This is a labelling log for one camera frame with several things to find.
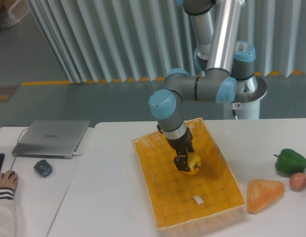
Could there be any black mouse cable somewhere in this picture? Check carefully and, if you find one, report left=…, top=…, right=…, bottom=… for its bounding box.
left=0, top=124, right=30, bottom=171

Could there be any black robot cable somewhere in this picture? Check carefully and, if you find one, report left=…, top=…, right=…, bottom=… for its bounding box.
left=231, top=102, right=240, bottom=120

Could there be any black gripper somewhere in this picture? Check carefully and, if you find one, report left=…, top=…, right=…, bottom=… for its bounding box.
left=166, top=128, right=194, bottom=172

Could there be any person's hand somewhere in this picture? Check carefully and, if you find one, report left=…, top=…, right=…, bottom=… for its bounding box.
left=0, top=170, right=18, bottom=191

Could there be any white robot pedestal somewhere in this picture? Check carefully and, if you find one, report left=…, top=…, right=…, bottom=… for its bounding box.
left=223, top=75, right=267, bottom=119

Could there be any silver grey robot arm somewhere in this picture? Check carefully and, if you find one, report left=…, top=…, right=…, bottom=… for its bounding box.
left=149, top=0, right=246, bottom=172

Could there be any yellow bell pepper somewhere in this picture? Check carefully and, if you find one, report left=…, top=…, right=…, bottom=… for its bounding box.
left=181, top=152, right=201, bottom=175

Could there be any triangular toast bread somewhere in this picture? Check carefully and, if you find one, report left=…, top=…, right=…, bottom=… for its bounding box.
left=246, top=179, right=285, bottom=214

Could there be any yellow woven basket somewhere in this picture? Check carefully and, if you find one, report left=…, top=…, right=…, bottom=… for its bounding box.
left=132, top=118, right=246, bottom=231

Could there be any striped white sleeve forearm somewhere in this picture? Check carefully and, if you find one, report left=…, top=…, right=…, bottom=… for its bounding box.
left=0, top=187, right=16, bottom=237

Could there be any silver laptop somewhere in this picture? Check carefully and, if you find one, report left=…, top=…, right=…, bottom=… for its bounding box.
left=12, top=120, right=90, bottom=159

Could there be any green bell pepper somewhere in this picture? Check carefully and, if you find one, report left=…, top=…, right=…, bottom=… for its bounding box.
left=274, top=148, right=306, bottom=175

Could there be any grey folding partition screen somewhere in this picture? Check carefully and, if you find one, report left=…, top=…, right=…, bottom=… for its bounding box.
left=28, top=0, right=306, bottom=83

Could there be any white paper label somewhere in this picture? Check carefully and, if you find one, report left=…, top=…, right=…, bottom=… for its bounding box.
left=193, top=196, right=204, bottom=205

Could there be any dark grey puck device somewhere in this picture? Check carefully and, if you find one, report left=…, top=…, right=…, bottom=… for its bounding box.
left=34, top=159, right=53, bottom=178

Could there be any brown egg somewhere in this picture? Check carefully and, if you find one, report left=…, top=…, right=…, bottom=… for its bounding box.
left=289, top=172, right=306, bottom=191

